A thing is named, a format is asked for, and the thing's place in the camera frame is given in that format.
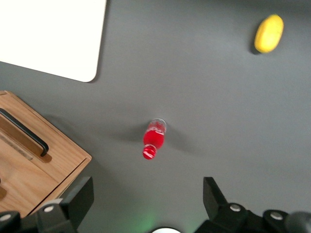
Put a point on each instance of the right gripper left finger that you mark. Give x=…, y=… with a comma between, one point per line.
x=80, y=196

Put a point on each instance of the red drink bottle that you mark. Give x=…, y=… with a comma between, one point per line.
x=154, y=138

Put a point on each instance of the yellow lemon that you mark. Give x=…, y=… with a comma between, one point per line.
x=269, y=34

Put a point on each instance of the wooden drawer cabinet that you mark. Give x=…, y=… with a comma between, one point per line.
x=24, y=174

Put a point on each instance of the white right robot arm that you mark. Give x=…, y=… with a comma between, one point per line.
x=166, y=230

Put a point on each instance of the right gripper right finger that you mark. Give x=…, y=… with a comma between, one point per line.
x=216, y=201

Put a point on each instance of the beige rounded tray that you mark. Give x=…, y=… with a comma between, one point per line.
x=48, y=36

